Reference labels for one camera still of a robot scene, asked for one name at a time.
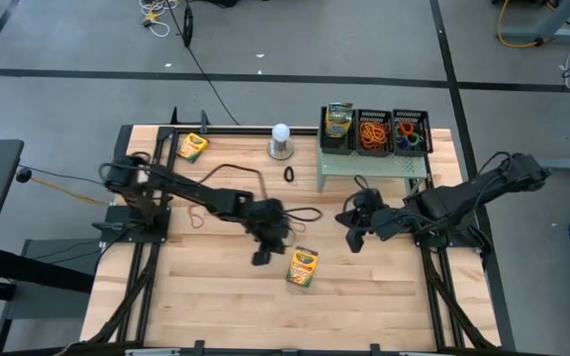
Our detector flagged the white floor cable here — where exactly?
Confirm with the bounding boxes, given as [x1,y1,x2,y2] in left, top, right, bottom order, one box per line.
[559,42,570,90]

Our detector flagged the grey desk leg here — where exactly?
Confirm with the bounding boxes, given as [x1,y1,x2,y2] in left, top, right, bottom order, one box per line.
[500,0,570,44]

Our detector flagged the green perforated metal shelf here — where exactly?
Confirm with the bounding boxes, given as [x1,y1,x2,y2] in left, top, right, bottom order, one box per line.
[316,147,428,197]

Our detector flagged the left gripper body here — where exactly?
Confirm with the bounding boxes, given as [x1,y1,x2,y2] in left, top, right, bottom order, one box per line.
[242,197,297,268]

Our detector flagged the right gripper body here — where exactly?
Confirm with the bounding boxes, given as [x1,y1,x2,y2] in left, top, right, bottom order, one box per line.
[344,187,405,254]

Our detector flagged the grey desk base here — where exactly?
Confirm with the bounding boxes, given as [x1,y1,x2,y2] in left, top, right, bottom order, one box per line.
[0,236,103,355]

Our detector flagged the black mesh basket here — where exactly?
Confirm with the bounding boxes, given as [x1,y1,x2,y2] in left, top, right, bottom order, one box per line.
[354,109,395,158]
[392,109,433,158]

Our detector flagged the thin yellow rod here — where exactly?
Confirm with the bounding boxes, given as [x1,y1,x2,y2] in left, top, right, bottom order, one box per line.
[30,176,111,207]

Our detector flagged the black plastic tray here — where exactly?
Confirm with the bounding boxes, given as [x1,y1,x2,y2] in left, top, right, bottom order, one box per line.
[320,106,356,155]

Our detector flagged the silver aluminium rail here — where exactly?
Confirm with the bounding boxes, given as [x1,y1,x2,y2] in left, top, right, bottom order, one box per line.
[125,348,182,356]

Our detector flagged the black looped cable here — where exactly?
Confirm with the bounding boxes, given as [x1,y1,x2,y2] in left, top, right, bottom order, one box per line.
[282,205,325,223]
[340,174,373,214]

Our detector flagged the black floor cable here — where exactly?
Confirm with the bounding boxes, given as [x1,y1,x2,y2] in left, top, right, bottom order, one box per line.
[164,0,241,128]

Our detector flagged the white cable bundle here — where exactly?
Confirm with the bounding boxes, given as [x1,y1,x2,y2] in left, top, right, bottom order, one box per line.
[139,0,180,39]

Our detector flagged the yellow floor cable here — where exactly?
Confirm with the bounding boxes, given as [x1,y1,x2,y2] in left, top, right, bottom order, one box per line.
[496,0,543,49]

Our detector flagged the white bulb brass lamp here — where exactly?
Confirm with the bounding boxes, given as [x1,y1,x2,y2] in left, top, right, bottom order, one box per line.
[267,123,296,162]

